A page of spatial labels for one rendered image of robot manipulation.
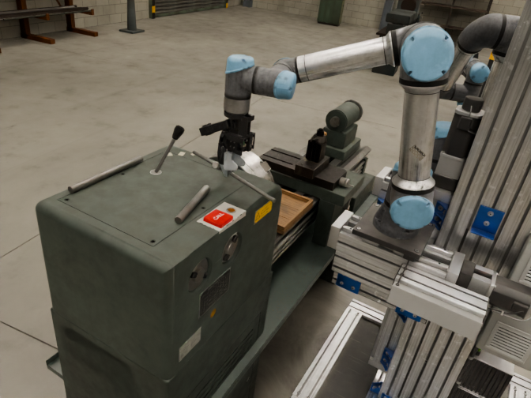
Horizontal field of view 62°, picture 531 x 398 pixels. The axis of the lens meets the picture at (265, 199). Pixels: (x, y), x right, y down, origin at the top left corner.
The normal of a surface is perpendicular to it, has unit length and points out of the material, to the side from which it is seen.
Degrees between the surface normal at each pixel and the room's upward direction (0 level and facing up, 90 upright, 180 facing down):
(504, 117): 90
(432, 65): 82
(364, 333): 0
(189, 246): 0
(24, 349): 0
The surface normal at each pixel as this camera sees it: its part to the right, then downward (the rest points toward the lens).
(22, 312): 0.11, -0.86
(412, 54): -0.25, 0.34
